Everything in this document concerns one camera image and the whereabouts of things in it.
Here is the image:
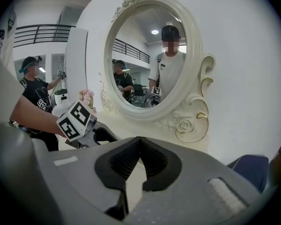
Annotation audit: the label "pink flowers in vase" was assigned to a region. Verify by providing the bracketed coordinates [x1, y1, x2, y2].
[79, 89, 95, 109]

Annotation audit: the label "person's left forearm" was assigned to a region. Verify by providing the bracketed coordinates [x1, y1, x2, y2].
[10, 94, 67, 139]

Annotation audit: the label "white shelf cabinet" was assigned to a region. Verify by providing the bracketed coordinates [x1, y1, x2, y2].
[64, 27, 89, 103]

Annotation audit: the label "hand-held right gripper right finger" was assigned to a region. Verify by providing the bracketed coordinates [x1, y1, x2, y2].
[128, 136, 264, 225]

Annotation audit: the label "black balcony railing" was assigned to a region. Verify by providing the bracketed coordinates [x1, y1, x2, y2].
[13, 24, 77, 48]

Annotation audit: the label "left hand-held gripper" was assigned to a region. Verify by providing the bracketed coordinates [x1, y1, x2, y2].
[56, 100, 118, 149]

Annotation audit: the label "white rounded appliance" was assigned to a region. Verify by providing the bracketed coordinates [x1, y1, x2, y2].
[51, 89, 71, 118]

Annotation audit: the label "white oval framed mirror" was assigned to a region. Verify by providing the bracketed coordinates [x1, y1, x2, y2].
[98, 0, 216, 144]

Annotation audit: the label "person's white t-shirt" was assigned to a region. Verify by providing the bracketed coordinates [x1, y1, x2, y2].
[0, 6, 26, 135]

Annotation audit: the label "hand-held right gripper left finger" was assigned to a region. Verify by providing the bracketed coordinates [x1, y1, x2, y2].
[0, 125, 141, 225]

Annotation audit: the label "blue upholstered chair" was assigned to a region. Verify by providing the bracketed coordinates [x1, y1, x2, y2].
[226, 154, 270, 194]

